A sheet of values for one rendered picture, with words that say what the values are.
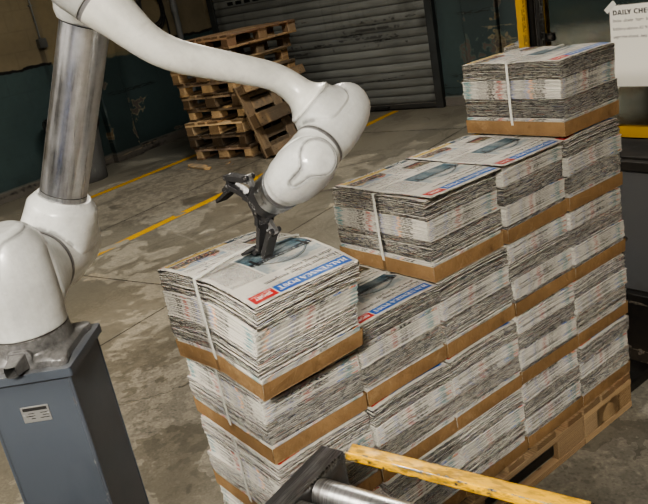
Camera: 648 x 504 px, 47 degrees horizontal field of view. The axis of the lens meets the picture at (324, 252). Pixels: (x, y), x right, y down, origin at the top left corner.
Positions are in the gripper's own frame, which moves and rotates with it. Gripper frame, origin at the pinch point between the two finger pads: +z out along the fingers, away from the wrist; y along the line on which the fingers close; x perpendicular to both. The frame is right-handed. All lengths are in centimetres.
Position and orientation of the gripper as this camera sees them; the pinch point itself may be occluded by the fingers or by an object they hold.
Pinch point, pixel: (235, 225)
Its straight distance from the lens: 168.6
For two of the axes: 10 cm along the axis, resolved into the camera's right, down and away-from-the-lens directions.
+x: 7.7, -3.4, 5.4
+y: 4.4, 9.0, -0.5
